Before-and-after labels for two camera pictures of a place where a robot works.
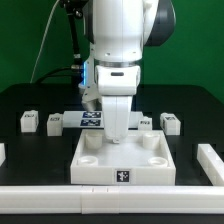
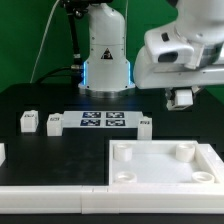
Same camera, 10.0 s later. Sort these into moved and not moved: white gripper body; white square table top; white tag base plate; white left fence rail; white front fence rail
Moved: white square table top; white gripper body
Not moved: white left fence rail; white front fence rail; white tag base plate
